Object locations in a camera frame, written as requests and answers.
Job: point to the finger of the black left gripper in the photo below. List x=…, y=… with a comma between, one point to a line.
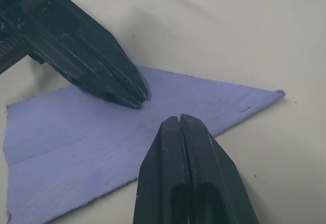
x=102, y=45
x=76, y=63

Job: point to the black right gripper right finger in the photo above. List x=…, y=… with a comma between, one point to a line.
x=216, y=168

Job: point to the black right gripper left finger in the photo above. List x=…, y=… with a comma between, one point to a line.
x=163, y=168

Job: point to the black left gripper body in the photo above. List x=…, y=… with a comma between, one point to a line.
x=20, y=10

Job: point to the lavender blue paper sheet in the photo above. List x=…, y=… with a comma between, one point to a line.
x=76, y=145

